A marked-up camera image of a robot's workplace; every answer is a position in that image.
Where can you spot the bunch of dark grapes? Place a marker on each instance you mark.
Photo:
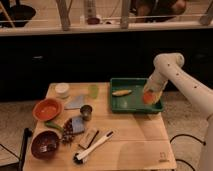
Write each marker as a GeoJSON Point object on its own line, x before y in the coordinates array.
{"type": "Point", "coordinates": [67, 135]}

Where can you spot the silver fork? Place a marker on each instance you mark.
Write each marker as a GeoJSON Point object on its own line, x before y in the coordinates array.
{"type": "Point", "coordinates": [47, 148]}

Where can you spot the orange bowl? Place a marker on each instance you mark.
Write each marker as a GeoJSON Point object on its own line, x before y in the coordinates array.
{"type": "Point", "coordinates": [47, 109]}

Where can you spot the grey blue cloth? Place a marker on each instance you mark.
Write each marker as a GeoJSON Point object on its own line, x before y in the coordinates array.
{"type": "Point", "coordinates": [75, 103]}

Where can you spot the white round container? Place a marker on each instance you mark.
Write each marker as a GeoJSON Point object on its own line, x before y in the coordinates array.
{"type": "Point", "coordinates": [62, 90]}

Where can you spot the light green cup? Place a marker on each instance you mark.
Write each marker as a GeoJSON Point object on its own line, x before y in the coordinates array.
{"type": "Point", "coordinates": [93, 91]}

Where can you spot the green pepper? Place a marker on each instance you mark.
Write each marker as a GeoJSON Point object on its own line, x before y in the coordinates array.
{"type": "Point", "coordinates": [53, 125]}

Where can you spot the small metal cup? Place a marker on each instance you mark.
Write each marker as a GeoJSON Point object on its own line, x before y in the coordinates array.
{"type": "Point", "coordinates": [86, 112]}

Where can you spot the wooden block with black edge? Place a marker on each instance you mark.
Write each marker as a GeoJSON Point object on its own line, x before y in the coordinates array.
{"type": "Point", "coordinates": [88, 137]}

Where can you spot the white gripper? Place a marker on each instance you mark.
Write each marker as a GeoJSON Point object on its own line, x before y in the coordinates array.
{"type": "Point", "coordinates": [156, 83]}

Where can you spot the black chair frame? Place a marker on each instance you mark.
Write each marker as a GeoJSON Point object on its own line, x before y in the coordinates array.
{"type": "Point", "coordinates": [18, 166]}

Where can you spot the red apple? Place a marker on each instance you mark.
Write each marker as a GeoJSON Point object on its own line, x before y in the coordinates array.
{"type": "Point", "coordinates": [148, 98]}

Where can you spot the green plastic tray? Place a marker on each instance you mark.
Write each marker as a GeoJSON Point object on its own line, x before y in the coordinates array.
{"type": "Point", "coordinates": [131, 103]}

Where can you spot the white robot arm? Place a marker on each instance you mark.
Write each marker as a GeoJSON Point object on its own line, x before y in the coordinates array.
{"type": "Point", "coordinates": [168, 67]}

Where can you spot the blue grey sponge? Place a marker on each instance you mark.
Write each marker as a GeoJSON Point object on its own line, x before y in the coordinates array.
{"type": "Point", "coordinates": [78, 125]}

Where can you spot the dark maroon bowl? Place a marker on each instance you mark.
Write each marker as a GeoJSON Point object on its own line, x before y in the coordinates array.
{"type": "Point", "coordinates": [44, 138]}

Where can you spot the black round stool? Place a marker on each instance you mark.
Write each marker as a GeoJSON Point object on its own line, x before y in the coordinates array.
{"type": "Point", "coordinates": [20, 14]}

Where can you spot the white handled brush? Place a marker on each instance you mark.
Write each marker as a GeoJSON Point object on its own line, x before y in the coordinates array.
{"type": "Point", "coordinates": [79, 158]}

